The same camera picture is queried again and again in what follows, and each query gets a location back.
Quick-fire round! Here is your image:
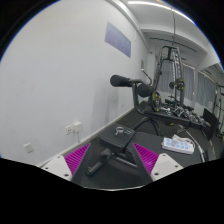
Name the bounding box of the white wall outlet low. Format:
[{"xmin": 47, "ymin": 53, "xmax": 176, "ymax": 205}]
[{"xmin": 23, "ymin": 143, "xmax": 34, "ymax": 153}]

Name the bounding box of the white power strip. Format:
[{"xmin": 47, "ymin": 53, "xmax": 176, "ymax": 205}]
[{"xmin": 161, "ymin": 138, "xmax": 194, "ymax": 154}]

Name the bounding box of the white wall charger plug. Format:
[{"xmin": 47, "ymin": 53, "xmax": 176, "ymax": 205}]
[{"xmin": 73, "ymin": 121, "xmax": 82, "ymax": 133}]

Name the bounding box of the white power strip cable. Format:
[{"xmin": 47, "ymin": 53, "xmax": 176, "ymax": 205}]
[{"xmin": 178, "ymin": 124, "xmax": 207, "ymax": 163}]

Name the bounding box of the metal carabiner handle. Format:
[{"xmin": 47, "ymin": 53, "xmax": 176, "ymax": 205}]
[{"xmin": 115, "ymin": 126, "xmax": 132, "ymax": 136}]

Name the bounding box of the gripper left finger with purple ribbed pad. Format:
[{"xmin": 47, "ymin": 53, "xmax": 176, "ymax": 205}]
[{"xmin": 42, "ymin": 143, "xmax": 91, "ymax": 181}]

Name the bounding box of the grey window curtain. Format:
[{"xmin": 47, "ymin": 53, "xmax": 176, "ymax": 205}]
[{"xmin": 158, "ymin": 60, "xmax": 216, "ymax": 108}]

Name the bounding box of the black multi-gym machine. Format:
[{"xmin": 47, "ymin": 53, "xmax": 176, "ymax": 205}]
[{"xmin": 143, "ymin": 9, "xmax": 218, "ymax": 141}]

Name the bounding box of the black weight bench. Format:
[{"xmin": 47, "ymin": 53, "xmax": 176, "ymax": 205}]
[{"xmin": 87, "ymin": 75, "xmax": 160, "ymax": 176}]

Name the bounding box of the purple wall poster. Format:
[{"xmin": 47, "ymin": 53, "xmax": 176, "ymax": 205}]
[{"xmin": 105, "ymin": 22, "xmax": 131, "ymax": 57}]

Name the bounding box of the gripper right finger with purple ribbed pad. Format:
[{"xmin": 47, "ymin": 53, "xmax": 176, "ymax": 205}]
[{"xmin": 132, "ymin": 143, "xmax": 182, "ymax": 181}]

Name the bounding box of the white wall socket plate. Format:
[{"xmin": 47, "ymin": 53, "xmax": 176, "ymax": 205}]
[{"xmin": 65, "ymin": 125, "xmax": 73, "ymax": 135}]

